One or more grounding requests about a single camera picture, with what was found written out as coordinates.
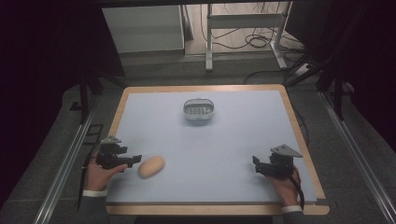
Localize person's right hand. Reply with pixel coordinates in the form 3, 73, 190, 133
265, 165, 301, 207

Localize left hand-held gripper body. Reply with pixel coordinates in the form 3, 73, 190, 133
95, 134, 134, 171

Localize wooden table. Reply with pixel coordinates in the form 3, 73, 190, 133
105, 83, 331, 217

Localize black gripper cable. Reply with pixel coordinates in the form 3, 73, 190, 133
289, 167, 306, 210
76, 143, 103, 210

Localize white metal desk frame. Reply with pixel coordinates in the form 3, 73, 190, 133
205, 1, 294, 73

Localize person's left hand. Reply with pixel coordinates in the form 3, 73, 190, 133
85, 160, 129, 192

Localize light blue table mat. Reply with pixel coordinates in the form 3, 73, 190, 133
106, 90, 318, 205

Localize tan oval potato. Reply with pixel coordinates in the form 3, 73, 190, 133
137, 155, 165, 180

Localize white cabinet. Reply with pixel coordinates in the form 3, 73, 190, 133
102, 4, 186, 54

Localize black stand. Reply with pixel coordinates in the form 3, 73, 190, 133
69, 69, 129, 125
284, 46, 358, 121

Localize aluminium rail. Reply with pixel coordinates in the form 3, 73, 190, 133
32, 94, 101, 224
318, 91, 396, 224

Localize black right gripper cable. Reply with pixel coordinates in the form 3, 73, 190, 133
289, 167, 306, 210

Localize black floor cables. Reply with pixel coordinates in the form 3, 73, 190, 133
199, 2, 312, 86

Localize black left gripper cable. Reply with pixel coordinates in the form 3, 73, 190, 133
76, 143, 103, 210

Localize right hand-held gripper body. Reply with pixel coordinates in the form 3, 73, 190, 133
259, 143, 304, 180

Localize small metal wire basket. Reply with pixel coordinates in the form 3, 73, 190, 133
182, 98, 216, 121

